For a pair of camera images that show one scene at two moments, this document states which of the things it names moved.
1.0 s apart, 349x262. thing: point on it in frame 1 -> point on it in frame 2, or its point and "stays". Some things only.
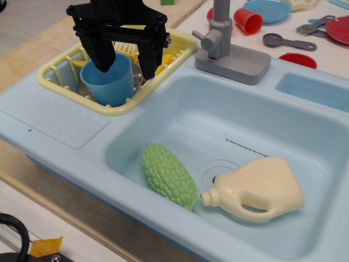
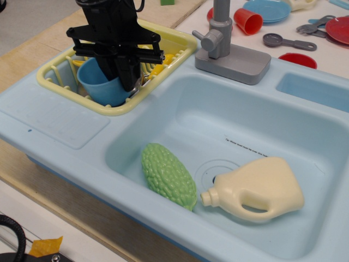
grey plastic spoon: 276,40 stays
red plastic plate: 338,28 stays
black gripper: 97,22 -> 113,36
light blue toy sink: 215,126 stays
